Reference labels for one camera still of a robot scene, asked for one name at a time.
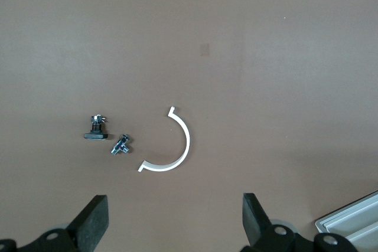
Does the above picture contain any white semicircular plastic clamp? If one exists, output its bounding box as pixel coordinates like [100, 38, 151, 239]
[137, 106, 191, 173]

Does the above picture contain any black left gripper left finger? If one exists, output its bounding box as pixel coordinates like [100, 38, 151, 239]
[0, 194, 110, 252]

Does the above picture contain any small chrome metal fitting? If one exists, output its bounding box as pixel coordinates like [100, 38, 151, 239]
[111, 133, 133, 156]

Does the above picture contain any white plastic drawer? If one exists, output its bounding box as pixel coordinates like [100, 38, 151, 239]
[344, 221, 378, 252]
[323, 198, 378, 234]

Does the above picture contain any black switch component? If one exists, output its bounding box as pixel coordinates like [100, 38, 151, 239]
[83, 114, 109, 140]

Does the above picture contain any white drawer cabinet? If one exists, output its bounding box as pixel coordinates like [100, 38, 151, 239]
[314, 189, 378, 252]

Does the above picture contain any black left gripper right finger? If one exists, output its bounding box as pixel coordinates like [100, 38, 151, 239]
[240, 192, 296, 252]

